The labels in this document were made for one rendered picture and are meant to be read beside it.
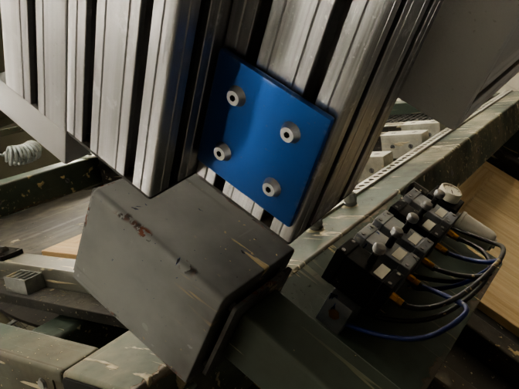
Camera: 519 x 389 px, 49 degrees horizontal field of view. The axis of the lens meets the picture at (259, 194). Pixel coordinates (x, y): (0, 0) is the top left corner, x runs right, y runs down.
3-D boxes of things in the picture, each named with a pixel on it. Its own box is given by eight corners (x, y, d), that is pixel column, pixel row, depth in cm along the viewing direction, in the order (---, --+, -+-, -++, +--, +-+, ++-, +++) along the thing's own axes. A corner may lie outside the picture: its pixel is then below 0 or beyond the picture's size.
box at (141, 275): (232, 306, 47) (88, 185, 53) (191, 393, 54) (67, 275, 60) (304, 253, 57) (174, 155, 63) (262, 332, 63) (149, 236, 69)
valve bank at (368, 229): (470, 344, 64) (301, 220, 72) (408, 417, 71) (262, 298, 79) (547, 208, 103) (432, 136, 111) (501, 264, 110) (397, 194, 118)
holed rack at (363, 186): (320, 220, 107) (320, 218, 106) (306, 220, 108) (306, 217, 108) (512, 91, 235) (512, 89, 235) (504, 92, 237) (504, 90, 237)
